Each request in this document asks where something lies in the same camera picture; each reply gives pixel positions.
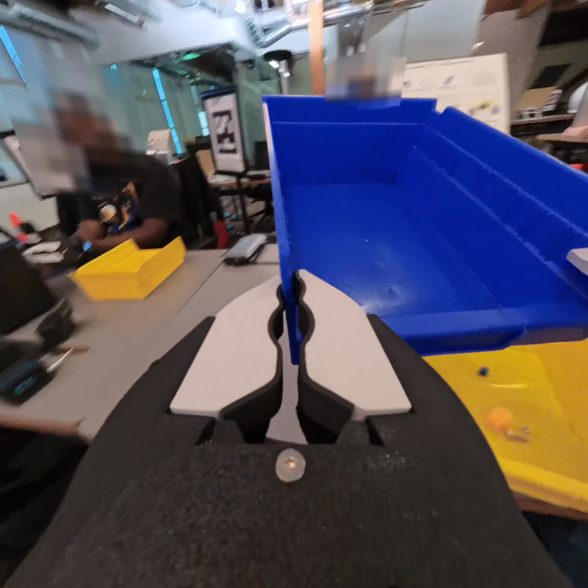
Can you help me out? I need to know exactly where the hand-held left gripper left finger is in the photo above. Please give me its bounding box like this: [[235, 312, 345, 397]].
[[169, 276, 284, 420]]

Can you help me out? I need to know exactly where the yellow plastic block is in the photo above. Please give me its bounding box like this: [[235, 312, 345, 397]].
[[486, 406, 514, 432]]

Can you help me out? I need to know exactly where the grey power bank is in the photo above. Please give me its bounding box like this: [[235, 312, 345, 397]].
[[224, 233, 268, 266]]

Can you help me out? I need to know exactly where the black handheld device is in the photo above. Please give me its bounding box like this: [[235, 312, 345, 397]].
[[0, 358, 53, 405]]

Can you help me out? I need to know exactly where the wooden post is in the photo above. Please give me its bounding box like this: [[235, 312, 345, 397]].
[[308, 0, 326, 96]]

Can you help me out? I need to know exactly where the blue plastic bin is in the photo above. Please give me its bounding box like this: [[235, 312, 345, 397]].
[[262, 94, 588, 356]]

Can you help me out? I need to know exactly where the yellow plastic bin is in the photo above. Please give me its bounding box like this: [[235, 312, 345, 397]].
[[69, 236, 187, 301], [423, 340, 588, 514]]

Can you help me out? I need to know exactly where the corrugated round ceiling duct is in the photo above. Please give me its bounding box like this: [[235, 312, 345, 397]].
[[248, 11, 295, 47]]

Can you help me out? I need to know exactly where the another person's forearm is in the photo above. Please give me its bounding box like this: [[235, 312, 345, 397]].
[[0, 409, 85, 436]]

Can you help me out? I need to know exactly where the white wall poster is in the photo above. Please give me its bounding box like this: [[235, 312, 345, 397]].
[[404, 53, 511, 134]]

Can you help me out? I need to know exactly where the black equipment case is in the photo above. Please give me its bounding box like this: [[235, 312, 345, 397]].
[[0, 239, 56, 334]]

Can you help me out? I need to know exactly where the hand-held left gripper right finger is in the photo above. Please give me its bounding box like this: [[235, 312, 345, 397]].
[[293, 269, 413, 421]]

